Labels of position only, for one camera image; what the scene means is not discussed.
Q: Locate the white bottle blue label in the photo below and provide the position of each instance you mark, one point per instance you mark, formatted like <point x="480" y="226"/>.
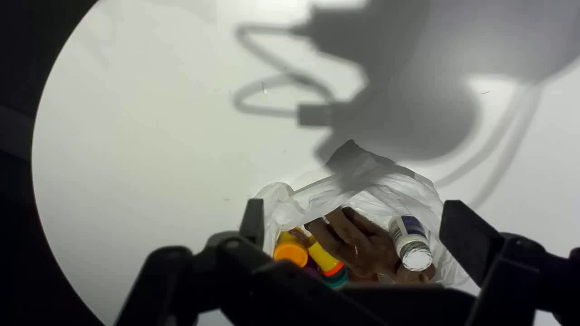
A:
<point x="412" y="245"/>

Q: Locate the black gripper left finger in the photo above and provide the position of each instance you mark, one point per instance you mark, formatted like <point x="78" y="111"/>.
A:
<point x="181" y="283"/>

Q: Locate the clear plastic bag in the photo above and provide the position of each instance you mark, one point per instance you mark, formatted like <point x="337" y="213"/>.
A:
<point x="373" y="182"/>

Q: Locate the yellow tub red-orange lid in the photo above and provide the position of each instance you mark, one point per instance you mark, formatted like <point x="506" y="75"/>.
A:
<point x="325" y="260"/>

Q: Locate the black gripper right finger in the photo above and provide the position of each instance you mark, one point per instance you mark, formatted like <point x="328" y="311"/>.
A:
<point x="518" y="278"/>

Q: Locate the brown plush moose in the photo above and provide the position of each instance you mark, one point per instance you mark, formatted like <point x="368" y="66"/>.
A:
<point x="363" y="242"/>

